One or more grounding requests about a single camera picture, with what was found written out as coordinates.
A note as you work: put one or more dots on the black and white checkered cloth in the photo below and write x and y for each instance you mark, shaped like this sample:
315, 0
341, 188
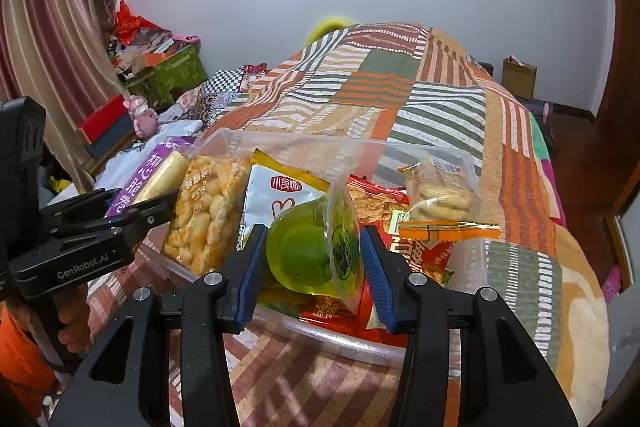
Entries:
220, 92

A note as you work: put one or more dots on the green jelly cup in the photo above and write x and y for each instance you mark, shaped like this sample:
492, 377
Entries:
300, 252

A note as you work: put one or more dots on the white and yellow snack packet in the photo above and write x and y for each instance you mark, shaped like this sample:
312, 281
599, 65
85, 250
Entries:
280, 192

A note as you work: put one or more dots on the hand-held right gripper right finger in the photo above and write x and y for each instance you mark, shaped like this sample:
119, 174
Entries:
377, 277

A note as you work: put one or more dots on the pink case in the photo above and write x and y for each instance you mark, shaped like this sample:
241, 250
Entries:
186, 38

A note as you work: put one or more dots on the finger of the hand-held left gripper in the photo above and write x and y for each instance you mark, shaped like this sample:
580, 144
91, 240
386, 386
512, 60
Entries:
80, 209
145, 217

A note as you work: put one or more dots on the green storage box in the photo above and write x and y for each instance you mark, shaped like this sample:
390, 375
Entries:
180, 74

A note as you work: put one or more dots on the brown paper bag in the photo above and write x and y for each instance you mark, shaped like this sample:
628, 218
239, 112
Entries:
520, 79

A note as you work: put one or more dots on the red plastic bag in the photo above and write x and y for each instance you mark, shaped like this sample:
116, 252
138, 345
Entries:
132, 24

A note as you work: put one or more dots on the red and white patterned bag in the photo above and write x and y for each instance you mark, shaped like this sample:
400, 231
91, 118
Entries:
255, 77

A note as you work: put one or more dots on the pink plush toy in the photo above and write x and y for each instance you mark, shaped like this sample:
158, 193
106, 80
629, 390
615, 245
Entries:
142, 119

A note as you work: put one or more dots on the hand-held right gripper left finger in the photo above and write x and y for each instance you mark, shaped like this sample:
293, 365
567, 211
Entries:
247, 282

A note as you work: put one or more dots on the red packet of brown chunks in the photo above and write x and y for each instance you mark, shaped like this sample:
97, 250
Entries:
375, 202

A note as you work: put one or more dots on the person's left forearm orange sleeve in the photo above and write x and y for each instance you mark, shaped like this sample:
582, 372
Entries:
22, 357

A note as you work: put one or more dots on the clear plastic container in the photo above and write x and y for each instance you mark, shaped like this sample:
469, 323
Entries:
325, 337

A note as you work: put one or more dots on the red and green snack packet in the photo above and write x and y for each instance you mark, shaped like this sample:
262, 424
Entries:
430, 257

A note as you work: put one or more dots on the yellow object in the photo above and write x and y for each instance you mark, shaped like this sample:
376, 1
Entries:
330, 29

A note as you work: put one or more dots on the person's left hand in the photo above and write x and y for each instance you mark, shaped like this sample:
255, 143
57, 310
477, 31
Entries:
75, 324

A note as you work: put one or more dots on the pink slippers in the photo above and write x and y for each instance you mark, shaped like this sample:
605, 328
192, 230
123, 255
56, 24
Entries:
612, 284

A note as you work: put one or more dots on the red and grey box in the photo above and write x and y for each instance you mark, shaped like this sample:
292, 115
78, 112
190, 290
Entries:
105, 127

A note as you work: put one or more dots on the patchwork blanket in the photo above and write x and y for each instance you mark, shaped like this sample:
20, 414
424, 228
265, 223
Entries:
525, 157

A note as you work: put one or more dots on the orange-ended cracker packet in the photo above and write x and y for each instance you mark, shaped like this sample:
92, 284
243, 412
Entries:
440, 197

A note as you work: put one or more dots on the wooden door frame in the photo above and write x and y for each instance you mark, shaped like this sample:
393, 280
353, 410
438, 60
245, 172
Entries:
625, 132

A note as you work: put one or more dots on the yellow puffed snack packet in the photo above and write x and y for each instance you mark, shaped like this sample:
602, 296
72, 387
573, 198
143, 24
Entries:
205, 217

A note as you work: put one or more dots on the striped curtain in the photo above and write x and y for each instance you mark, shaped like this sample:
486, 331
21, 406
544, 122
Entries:
50, 32

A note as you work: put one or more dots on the pile of papers and cardboard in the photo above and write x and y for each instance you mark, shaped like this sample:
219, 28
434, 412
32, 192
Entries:
135, 52

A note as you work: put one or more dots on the purple roll snack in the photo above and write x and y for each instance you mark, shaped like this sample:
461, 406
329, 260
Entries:
155, 177

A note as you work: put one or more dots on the dark clothes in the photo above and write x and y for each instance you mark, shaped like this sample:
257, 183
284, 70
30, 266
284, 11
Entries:
542, 122

